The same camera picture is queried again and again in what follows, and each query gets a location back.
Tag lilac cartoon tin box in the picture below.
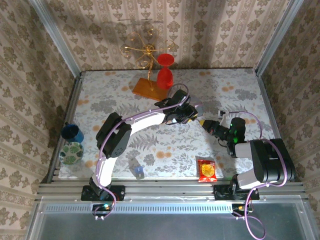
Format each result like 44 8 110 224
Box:
188 96 204 115

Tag red wine glass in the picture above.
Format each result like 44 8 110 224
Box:
156 53 175 91

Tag floral table cloth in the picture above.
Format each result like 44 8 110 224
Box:
58 68 287 180

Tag red snack packet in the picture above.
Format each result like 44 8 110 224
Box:
197 159 218 183

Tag grey blue clip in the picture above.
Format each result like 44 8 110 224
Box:
128 157 146 180

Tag small circuit board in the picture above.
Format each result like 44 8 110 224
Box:
231 203 254 216
91 203 115 218

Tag grey metal panel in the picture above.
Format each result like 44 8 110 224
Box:
26 196 320 240

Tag blue mug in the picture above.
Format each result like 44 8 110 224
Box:
61 123 85 145

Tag green leaf pattern bowl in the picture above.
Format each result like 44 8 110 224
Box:
59 141 85 166

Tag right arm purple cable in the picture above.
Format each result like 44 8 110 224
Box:
227 110 287 240

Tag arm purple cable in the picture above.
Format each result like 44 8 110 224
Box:
227 110 287 240
92 83 191 222

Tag gold wire rack wooden base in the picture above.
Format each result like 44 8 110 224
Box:
120 27 176 102

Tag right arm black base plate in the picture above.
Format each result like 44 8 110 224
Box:
213 184 260 201

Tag aluminium front frame rail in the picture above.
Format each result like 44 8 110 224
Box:
36 180 306 201

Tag slotted grey cable duct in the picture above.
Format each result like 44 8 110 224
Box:
42 203 305 214

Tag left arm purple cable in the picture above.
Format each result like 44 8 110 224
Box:
92 83 191 222

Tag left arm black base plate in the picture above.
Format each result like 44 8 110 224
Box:
81 184 126 201

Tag aluminium frame post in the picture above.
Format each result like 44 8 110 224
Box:
254 0 302 76
27 0 83 77

